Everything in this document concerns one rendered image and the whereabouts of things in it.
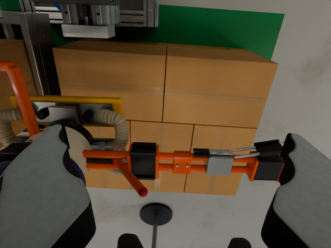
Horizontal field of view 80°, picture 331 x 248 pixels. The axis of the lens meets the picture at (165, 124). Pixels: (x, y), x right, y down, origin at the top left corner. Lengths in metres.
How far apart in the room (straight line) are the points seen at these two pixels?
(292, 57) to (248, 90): 0.75
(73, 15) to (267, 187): 2.39
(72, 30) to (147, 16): 0.80
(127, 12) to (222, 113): 0.86
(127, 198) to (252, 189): 1.43
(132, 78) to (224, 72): 0.51
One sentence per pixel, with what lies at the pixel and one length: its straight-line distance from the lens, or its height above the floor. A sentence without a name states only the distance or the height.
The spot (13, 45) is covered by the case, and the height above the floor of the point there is 0.67.
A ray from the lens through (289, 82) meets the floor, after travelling 1.98.
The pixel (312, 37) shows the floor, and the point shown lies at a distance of 1.96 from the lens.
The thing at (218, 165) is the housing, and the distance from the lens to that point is 0.59.
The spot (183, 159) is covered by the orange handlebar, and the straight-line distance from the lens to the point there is 0.56.
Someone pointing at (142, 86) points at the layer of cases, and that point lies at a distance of 1.15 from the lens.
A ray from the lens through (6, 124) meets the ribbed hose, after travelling 0.75.
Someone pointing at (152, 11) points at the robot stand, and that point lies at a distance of 1.41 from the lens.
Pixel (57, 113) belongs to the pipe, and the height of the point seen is 1.10.
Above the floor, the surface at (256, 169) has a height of 1.20.
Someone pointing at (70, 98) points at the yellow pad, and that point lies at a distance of 0.67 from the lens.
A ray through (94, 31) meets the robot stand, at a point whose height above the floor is 0.99.
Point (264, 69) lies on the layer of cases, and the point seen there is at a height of 0.54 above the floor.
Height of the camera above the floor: 1.63
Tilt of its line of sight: 62 degrees down
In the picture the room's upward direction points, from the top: 178 degrees counter-clockwise
